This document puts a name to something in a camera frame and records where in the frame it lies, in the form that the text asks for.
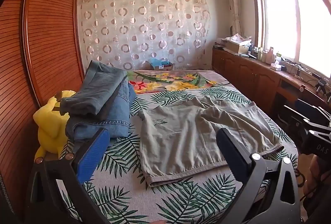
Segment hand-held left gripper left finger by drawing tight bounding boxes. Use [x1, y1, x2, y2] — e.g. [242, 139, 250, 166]
[24, 128, 112, 224]

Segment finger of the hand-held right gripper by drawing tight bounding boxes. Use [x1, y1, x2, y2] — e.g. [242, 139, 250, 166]
[283, 105, 329, 126]
[302, 124, 331, 140]

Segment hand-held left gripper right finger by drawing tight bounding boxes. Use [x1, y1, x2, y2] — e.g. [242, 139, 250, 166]
[216, 128, 302, 224]

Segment person's right hand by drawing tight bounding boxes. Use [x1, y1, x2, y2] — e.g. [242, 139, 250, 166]
[305, 155, 328, 195]

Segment leaf print bed sheet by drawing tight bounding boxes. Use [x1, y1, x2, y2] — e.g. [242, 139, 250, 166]
[55, 86, 298, 224]

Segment light blue folded jeans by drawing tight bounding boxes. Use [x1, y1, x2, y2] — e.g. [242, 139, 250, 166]
[65, 79, 137, 143]

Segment yellow plush toy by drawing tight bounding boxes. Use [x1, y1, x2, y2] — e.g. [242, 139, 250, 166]
[34, 89, 77, 158]

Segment wooden cabinet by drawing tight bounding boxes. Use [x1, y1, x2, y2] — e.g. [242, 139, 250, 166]
[212, 47, 331, 122]

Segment group of white bottles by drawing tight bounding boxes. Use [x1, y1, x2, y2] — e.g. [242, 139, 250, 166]
[257, 47, 277, 63]

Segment dark blue folded jeans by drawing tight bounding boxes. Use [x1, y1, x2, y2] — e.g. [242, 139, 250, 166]
[60, 60, 128, 115]

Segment wooden framed window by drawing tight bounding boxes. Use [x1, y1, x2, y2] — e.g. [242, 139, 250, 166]
[249, 0, 331, 79]

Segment large cardboard box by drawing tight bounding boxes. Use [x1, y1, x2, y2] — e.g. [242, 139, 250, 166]
[224, 40, 252, 55]

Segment floral pillow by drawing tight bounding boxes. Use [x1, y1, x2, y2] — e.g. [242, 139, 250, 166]
[125, 69, 230, 95]

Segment white crumpled bag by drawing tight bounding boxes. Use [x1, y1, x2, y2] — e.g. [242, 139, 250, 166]
[225, 33, 252, 45]

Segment small cardboard box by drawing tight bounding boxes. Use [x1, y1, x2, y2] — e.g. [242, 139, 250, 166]
[154, 62, 173, 71]

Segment blue bag on box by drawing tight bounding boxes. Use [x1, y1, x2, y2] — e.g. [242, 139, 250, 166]
[149, 58, 171, 67]

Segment circle patterned curtain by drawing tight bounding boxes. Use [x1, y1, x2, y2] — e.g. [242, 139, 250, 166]
[78, 0, 211, 70]

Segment small camera on tripod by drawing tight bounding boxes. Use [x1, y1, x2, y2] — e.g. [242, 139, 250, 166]
[312, 74, 328, 97]

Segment black cable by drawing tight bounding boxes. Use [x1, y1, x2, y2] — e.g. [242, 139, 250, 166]
[295, 169, 312, 200]

